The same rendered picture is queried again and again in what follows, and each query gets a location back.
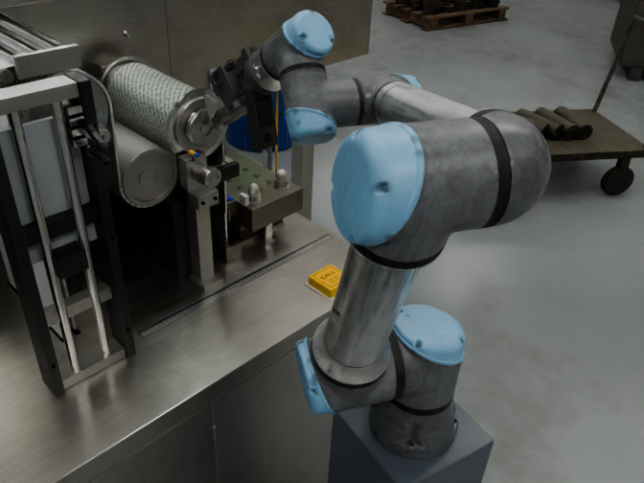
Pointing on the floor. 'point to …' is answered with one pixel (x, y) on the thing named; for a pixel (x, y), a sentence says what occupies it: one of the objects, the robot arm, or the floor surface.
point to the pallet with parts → (415, 10)
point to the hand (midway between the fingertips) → (218, 126)
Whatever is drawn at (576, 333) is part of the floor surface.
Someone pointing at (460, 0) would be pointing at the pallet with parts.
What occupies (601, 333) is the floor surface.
